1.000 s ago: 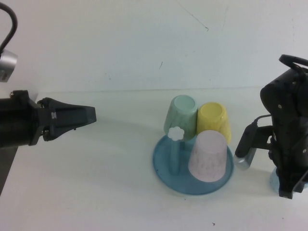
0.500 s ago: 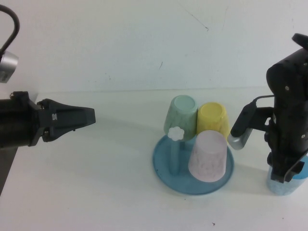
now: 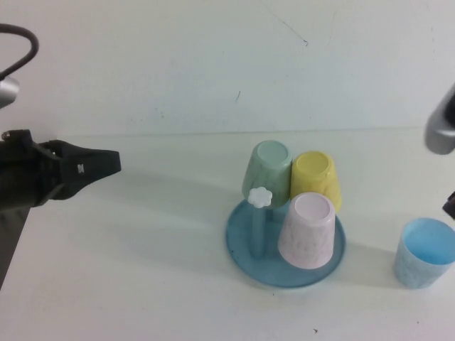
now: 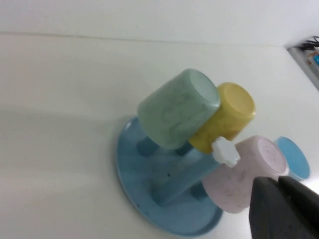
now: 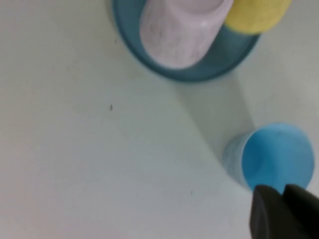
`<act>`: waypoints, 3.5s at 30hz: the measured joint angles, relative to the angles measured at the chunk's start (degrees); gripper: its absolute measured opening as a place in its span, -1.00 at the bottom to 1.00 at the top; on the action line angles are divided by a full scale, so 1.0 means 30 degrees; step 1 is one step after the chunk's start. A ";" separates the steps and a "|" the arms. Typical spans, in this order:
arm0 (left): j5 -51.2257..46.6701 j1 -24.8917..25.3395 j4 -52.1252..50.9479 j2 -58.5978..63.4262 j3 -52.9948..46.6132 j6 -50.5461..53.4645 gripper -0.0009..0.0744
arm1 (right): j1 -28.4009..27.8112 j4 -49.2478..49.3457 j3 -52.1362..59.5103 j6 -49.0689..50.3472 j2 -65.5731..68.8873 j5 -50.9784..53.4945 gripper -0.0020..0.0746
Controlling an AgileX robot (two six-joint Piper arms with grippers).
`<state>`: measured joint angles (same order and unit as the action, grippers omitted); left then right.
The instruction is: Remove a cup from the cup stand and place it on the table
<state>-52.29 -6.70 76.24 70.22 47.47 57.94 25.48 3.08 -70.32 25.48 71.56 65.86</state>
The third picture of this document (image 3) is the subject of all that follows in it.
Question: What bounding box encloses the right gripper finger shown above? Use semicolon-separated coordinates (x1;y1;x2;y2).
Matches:
441;191;455;221

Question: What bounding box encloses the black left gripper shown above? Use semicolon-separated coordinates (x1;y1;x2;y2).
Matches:
0;140;122;211

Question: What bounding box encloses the light blue plastic cup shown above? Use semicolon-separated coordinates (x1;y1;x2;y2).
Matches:
392;217;455;291

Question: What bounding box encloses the yellow plastic cup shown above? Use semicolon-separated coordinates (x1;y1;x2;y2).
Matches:
290;151;343;210

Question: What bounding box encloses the light pink plastic cup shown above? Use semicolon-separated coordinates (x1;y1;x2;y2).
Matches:
277;193;337;270

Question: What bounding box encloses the light green plastic cup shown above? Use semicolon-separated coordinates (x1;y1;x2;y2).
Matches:
241;141;294;207

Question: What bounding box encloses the blue round cup stand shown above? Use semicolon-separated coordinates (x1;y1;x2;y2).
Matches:
225;186;348;288

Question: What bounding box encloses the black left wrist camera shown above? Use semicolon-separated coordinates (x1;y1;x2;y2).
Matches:
0;129;33;143

